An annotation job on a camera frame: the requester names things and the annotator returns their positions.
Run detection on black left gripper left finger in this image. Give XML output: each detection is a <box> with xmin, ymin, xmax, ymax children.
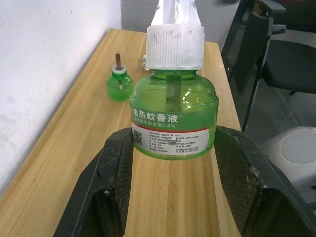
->
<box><xmin>53</xmin><ymin>127</ymin><xmax>135</xmax><ymax>237</ymax></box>

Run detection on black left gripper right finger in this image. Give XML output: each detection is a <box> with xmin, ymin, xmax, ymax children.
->
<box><xmin>214</xmin><ymin>125</ymin><xmax>316</xmax><ymax>237</ymax></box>

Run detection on green labelled repellent liquid bottle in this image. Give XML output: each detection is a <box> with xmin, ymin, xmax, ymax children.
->
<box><xmin>130</xmin><ymin>69</ymin><xmax>220</xmax><ymax>160</ymax></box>

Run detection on white mosquito repellent heater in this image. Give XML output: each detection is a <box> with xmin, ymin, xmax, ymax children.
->
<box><xmin>137</xmin><ymin>0</ymin><xmax>206</xmax><ymax>71</ymax></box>

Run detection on small green bottle with wick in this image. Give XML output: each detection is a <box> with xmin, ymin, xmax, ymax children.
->
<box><xmin>106</xmin><ymin>53</ymin><xmax>134</xmax><ymax>102</ymax></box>

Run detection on black office chair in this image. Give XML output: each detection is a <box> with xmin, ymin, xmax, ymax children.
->
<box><xmin>221</xmin><ymin>0</ymin><xmax>316</xmax><ymax>146</ymax></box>

